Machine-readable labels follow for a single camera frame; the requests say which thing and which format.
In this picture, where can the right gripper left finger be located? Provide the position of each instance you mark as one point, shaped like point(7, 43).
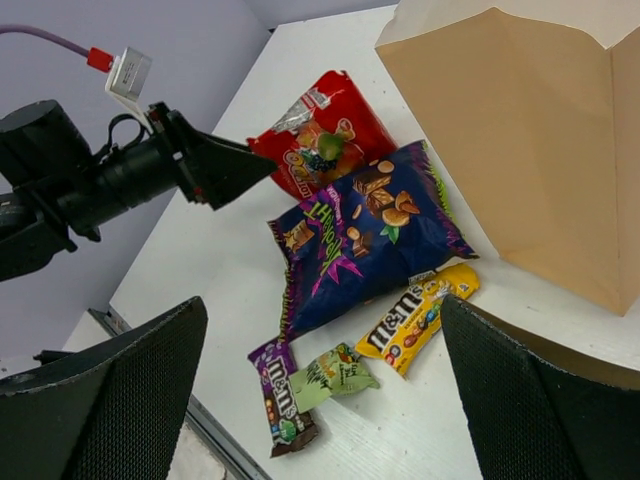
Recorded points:
point(111, 411)

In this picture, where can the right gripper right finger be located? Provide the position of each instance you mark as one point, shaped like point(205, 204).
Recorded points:
point(536, 409)

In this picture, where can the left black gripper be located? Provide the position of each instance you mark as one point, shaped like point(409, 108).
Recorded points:
point(207, 169)

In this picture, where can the red fruit snack bag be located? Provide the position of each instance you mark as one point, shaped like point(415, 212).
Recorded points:
point(329, 132)

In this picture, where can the blue purple snack bag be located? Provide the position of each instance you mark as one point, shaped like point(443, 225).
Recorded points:
point(362, 236)

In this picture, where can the green snack packet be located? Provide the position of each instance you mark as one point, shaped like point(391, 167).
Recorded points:
point(337, 372)

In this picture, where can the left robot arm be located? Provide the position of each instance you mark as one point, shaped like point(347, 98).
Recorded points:
point(61, 187)

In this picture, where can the brown paper bag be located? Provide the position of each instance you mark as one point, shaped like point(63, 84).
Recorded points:
point(533, 108)

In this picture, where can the yellow M&M's packet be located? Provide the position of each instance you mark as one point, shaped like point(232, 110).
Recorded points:
point(412, 321)

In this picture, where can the purple M&M's packet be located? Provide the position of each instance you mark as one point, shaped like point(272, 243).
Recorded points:
point(291, 431)

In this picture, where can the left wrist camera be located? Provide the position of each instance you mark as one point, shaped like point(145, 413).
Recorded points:
point(126, 80)

